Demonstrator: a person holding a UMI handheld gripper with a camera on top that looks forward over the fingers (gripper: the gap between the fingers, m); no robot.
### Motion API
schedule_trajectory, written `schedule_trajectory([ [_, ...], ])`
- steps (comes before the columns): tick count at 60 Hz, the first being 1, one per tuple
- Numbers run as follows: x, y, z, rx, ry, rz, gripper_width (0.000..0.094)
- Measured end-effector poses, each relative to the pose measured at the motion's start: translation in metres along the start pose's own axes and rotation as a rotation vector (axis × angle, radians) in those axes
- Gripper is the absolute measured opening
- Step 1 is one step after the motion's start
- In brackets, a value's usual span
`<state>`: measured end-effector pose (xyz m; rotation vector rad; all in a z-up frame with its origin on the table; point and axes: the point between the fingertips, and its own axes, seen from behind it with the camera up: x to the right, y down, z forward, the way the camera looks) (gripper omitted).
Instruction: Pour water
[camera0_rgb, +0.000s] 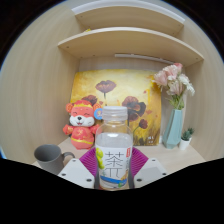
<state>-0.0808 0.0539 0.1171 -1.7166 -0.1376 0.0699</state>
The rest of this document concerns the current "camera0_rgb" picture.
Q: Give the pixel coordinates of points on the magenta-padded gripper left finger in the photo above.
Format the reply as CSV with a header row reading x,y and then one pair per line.
x,y
76,172

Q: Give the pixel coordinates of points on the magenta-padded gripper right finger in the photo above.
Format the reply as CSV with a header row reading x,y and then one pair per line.
x,y
150,170

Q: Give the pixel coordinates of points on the clear plastic drink bottle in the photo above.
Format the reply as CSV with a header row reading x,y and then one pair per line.
x,y
113,146

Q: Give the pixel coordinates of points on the grey textured mug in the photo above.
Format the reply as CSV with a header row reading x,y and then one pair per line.
x,y
50,158

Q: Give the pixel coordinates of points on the small succulent in white pot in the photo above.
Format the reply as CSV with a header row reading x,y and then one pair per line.
x,y
191,131
184,142

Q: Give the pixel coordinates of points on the red plush tiger toy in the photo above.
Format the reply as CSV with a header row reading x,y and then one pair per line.
x,y
81,128

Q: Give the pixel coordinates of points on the teal faceted vase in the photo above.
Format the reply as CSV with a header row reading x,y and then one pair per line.
x,y
173,130

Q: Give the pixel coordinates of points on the yellow poppy flower painting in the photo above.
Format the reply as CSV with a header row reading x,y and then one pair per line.
x,y
140,90

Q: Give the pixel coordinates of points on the pink artificial flower bouquet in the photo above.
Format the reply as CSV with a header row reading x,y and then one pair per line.
x,y
173,81

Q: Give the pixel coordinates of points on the white light bar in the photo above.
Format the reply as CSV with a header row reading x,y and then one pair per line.
x,y
143,57

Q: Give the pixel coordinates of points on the light wooden shelf unit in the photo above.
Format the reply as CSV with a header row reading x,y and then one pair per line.
x,y
130,41

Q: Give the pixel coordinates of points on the small yellow object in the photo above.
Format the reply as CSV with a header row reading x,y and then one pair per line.
x,y
87,30

